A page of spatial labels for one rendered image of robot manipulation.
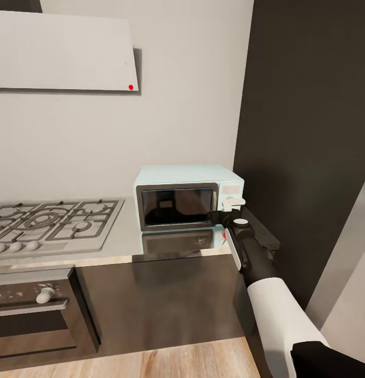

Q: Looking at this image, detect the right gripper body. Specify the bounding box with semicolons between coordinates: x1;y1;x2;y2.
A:
211;209;240;226

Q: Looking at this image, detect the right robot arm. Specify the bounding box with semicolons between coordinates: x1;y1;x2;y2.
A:
207;198;365;378

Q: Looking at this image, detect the microwave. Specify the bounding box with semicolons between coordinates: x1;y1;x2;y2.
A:
133;163;244;232

